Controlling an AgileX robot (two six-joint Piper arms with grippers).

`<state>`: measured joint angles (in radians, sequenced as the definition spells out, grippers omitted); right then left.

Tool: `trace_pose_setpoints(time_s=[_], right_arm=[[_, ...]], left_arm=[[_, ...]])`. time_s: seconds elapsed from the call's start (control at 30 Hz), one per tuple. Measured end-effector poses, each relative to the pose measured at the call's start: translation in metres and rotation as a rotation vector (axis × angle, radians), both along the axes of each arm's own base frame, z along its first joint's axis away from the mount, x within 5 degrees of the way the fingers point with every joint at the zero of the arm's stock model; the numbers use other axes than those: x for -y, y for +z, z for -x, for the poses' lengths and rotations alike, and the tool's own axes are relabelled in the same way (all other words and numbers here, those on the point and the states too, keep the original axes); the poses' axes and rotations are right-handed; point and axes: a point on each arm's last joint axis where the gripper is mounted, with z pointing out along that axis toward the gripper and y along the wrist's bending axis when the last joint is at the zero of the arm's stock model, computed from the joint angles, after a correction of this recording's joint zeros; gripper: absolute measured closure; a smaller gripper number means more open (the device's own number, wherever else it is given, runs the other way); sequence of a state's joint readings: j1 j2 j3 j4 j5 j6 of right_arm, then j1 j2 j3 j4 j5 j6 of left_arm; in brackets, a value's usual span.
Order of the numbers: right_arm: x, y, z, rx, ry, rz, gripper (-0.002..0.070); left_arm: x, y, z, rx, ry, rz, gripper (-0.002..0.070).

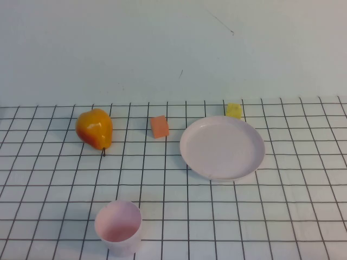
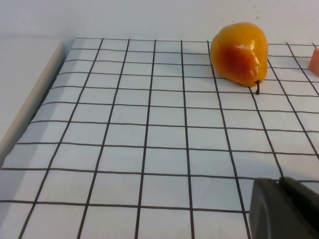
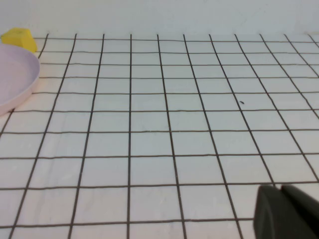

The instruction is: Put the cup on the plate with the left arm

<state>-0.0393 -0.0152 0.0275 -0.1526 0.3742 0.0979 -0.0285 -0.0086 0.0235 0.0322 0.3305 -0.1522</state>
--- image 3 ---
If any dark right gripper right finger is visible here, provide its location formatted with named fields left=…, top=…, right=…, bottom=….
left=281, top=184, right=319, bottom=225

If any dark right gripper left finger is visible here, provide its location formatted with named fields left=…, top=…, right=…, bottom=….
left=253, top=184, right=319, bottom=239

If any pink round plate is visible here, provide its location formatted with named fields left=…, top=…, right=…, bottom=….
left=0, top=44, right=41, bottom=117

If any white grid tablecloth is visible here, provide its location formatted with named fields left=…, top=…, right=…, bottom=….
left=0, top=31, right=319, bottom=239

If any yellow foam block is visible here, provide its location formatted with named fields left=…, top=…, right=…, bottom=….
left=1, top=27, right=38, bottom=53

